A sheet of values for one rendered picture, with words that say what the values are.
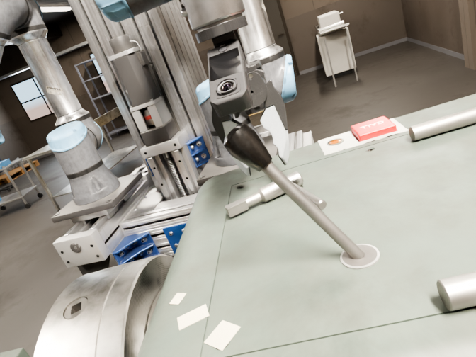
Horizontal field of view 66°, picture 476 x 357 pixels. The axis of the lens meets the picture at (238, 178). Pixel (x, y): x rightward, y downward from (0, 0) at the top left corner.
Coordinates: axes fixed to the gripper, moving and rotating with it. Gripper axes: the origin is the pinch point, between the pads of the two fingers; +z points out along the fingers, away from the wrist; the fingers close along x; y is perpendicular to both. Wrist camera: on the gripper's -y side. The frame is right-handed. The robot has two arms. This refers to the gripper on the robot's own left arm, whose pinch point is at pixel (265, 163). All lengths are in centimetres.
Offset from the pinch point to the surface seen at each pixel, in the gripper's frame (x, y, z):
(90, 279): 28.2, -9.2, 5.8
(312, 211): -4.9, -20.3, -1.8
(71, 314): 27.8, -15.9, 6.2
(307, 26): -100, 874, 29
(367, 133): -16.4, 7.5, 2.8
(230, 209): 5.7, -6.8, 2.3
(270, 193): 0.1, -4.9, 2.4
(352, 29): -195, 864, 67
